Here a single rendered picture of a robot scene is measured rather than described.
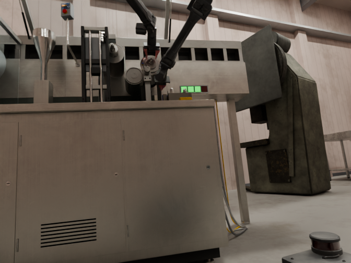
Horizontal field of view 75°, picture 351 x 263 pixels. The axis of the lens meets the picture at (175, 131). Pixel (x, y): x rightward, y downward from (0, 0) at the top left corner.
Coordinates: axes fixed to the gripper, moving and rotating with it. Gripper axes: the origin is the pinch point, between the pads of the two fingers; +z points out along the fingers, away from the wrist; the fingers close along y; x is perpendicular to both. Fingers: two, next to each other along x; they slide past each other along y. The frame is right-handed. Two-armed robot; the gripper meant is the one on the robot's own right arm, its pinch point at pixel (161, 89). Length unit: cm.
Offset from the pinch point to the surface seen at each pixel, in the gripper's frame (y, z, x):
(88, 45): -46, -23, 16
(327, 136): 396, 241, 125
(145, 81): -10.8, -8.8, -2.1
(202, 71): 42, 13, 38
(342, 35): 613, 176, 450
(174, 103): 2.6, -18.2, -32.9
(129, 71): -21.0, -7.7, 9.6
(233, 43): 75, -1, 63
